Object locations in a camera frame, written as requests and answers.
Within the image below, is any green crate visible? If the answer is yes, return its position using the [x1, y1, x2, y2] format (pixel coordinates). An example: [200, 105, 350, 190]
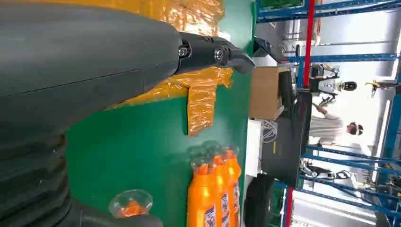
[260, 0, 305, 9]

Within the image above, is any cardboard box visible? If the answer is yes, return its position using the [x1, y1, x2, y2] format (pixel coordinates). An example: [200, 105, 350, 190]
[249, 66, 291, 122]

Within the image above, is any red rack post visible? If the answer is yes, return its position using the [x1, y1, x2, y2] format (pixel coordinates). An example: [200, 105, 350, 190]
[285, 0, 316, 227]

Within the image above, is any blue steel rack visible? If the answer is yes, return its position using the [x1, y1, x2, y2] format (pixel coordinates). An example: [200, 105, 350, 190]
[256, 0, 401, 227]

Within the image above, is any yellow plastic sheet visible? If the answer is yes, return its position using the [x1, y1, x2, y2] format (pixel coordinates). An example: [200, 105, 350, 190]
[18, 0, 235, 137]

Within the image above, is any white humanoid robot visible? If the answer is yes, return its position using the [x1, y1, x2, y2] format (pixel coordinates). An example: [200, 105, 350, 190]
[309, 64, 358, 106]

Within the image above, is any green table mat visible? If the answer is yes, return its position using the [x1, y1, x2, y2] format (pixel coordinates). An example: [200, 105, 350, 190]
[64, 0, 257, 227]

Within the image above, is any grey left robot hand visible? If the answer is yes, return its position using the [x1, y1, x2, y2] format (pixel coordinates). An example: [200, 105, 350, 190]
[0, 0, 256, 227]

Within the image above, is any white cable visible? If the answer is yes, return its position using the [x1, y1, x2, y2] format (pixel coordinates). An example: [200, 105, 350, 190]
[262, 120, 279, 144]

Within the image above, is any white box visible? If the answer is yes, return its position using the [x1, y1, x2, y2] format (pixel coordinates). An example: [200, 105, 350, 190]
[244, 118, 264, 178]

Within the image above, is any orange drink bottle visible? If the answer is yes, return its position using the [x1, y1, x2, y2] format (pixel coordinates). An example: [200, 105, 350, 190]
[208, 148, 231, 227]
[223, 145, 243, 227]
[186, 156, 220, 227]
[108, 189, 154, 219]

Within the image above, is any person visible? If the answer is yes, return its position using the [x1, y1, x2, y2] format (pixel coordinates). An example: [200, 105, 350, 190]
[308, 105, 365, 147]

